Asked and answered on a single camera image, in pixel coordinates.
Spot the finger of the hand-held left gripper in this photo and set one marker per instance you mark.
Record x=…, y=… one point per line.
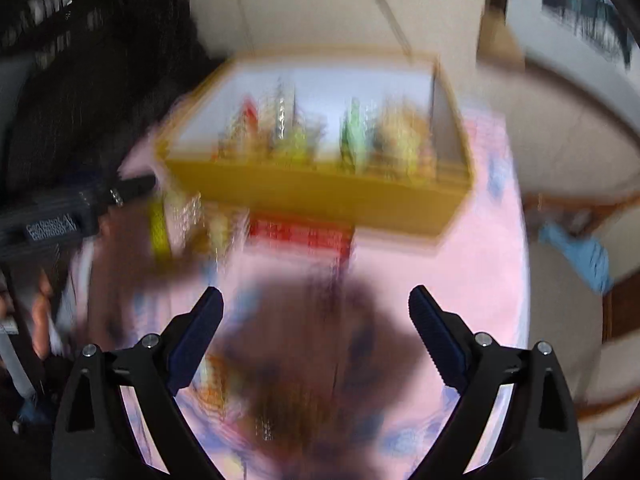
x=135, y=186

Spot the yellow snack packet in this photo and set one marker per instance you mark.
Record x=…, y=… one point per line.
x=159, y=230

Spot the brown cardboard piece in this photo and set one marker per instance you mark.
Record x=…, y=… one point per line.
x=500, y=40

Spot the pink printed tablecloth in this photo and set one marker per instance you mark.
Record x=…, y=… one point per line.
x=440, y=270

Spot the wall picture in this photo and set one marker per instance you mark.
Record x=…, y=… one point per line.
x=585, y=5

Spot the person's left hand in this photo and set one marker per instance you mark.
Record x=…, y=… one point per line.
x=42, y=310

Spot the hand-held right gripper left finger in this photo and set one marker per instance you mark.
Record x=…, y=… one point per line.
x=200, y=330

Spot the green snack packet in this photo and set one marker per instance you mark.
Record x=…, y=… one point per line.
x=355, y=135

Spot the clear bread sandwich packet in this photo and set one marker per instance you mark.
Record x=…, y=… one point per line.
x=402, y=140

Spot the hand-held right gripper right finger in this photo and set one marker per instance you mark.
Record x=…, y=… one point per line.
x=435, y=330

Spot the yellow cardboard box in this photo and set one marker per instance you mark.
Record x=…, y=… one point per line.
x=320, y=200

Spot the light blue cloth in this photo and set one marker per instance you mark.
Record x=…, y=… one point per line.
x=580, y=255

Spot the red biscuit packet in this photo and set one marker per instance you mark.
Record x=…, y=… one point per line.
x=300, y=235

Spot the wooden furniture frame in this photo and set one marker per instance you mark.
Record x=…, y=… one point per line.
x=590, y=220

